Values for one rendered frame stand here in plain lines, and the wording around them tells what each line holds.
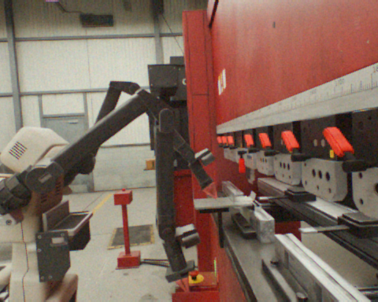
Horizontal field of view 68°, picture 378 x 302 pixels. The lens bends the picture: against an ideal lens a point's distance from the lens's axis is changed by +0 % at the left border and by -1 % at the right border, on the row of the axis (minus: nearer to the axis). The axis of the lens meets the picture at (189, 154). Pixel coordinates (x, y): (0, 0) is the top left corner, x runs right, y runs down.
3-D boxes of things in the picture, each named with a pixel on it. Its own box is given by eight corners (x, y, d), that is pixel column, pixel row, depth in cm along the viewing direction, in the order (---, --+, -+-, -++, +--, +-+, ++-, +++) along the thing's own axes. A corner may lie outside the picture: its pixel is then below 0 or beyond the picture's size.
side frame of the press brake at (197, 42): (198, 285, 252) (181, 23, 240) (291, 278, 255) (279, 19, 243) (200, 301, 227) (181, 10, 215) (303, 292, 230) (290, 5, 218)
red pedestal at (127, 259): (119, 261, 315) (113, 188, 310) (141, 259, 315) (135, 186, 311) (115, 270, 295) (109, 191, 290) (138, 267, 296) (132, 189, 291)
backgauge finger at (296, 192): (255, 199, 143) (254, 189, 143) (305, 196, 144) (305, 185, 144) (261, 204, 131) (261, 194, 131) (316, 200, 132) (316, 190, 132)
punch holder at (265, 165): (257, 171, 107) (254, 127, 106) (279, 169, 107) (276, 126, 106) (268, 176, 92) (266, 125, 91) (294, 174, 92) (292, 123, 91)
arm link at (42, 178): (147, 79, 87) (151, 78, 77) (172, 114, 91) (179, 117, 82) (27, 167, 84) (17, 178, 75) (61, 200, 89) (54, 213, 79)
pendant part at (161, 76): (154, 162, 285) (148, 77, 281) (179, 160, 288) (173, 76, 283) (153, 167, 235) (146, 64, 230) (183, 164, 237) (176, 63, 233)
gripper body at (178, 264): (194, 272, 94) (187, 252, 94) (166, 281, 95) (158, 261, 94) (195, 263, 100) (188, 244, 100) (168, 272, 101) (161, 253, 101)
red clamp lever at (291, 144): (280, 130, 68) (294, 157, 60) (297, 129, 68) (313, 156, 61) (279, 135, 69) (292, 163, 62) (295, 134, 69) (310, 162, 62)
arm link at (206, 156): (180, 150, 137) (184, 154, 129) (200, 138, 138) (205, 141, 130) (193, 170, 141) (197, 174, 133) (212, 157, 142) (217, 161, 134)
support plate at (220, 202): (193, 200, 146) (193, 199, 146) (243, 197, 147) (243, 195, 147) (194, 209, 128) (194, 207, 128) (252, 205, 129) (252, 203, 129)
